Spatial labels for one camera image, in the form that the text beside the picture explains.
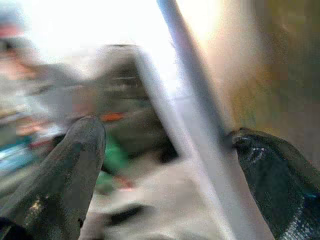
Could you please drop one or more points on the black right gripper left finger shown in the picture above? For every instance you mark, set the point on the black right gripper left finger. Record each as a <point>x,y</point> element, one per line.
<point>62,175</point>

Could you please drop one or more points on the white fridge door clear bins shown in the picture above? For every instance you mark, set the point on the white fridge door clear bins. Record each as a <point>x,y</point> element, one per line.
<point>200,130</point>

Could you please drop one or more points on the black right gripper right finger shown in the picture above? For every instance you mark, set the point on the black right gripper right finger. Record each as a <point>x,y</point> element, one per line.
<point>272,180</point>

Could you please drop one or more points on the green plastic item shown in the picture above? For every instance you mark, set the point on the green plastic item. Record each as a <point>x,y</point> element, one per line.
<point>113,157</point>

